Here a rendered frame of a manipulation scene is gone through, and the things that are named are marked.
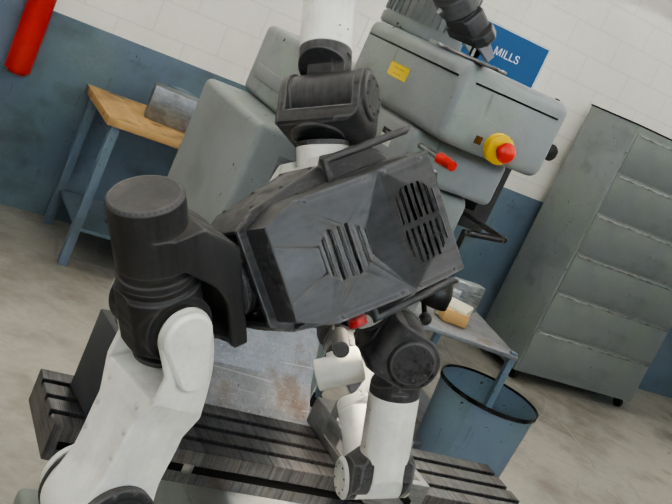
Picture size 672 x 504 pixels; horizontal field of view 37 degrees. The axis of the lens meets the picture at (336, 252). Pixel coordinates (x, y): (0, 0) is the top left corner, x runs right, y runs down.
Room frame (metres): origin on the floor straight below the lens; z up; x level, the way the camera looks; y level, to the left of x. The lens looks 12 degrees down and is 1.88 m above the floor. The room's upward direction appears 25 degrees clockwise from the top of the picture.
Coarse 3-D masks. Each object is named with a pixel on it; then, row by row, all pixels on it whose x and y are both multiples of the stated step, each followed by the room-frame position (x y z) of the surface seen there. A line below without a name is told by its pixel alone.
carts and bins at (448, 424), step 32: (480, 288) 4.72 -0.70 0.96; (448, 320) 4.35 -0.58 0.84; (480, 320) 4.67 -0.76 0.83; (512, 352) 4.31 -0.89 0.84; (352, 384) 4.56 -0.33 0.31; (448, 384) 4.20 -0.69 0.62; (480, 384) 4.55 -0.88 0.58; (416, 416) 4.52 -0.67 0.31; (448, 416) 4.16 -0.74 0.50; (480, 416) 4.10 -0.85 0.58; (512, 416) 4.47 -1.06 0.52; (416, 448) 4.25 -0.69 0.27; (448, 448) 4.13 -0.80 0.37; (480, 448) 4.11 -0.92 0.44; (512, 448) 4.19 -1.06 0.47
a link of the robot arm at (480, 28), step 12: (468, 0) 2.05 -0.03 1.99; (444, 12) 2.06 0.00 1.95; (456, 12) 2.06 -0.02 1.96; (468, 12) 2.06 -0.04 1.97; (480, 12) 2.08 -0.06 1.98; (456, 24) 2.11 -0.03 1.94; (468, 24) 2.07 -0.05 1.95; (480, 24) 2.09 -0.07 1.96; (492, 24) 2.11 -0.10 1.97; (456, 36) 2.14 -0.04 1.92; (468, 36) 2.10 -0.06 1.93; (480, 36) 2.09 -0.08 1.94; (492, 36) 2.10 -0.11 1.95
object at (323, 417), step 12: (312, 408) 2.33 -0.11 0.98; (324, 408) 2.29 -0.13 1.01; (336, 408) 2.25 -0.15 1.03; (312, 420) 2.31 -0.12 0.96; (324, 420) 2.27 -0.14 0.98; (336, 420) 2.23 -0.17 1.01; (324, 432) 2.25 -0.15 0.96; (336, 432) 2.22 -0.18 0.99; (324, 444) 2.23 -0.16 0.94; (336, 444) 2.20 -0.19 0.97; (336, 456) 2.18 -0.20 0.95; (420, 480) 2.12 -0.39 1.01; (420, 492) 2.10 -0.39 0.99
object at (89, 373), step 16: (96, 320) 1.96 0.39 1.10; (112, 320) 1.93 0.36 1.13; (96, 336) 1.94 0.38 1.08; (112, 336) 1.88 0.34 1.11; (96, 352) 1.91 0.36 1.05; (80, 368) 1.95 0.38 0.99; (96, 368) 1.89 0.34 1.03; (80, 384) 1.92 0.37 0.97; (96, 384) 1.87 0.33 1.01; (80, 400) 1.90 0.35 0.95
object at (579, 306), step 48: (576, 144) 7.44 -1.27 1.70; (624, 144) 7.04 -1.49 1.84; (576, 192) 7.23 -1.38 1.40; (624, 192) 7.06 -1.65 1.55; (528, 240) 7.44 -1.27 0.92; (576, 240) 7.03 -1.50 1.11; (624, 240) 7.16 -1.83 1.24; (528, 288) 7.22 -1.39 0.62; (576, 288) 7.07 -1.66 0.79; (624, 288) 7.27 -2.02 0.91; (528, 336) 7.02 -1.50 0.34; (576, 336) 7.17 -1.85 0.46; (624, 336) 7.38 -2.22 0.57; (576, 384) 7.30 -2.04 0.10; (624, 384) 7.50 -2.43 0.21
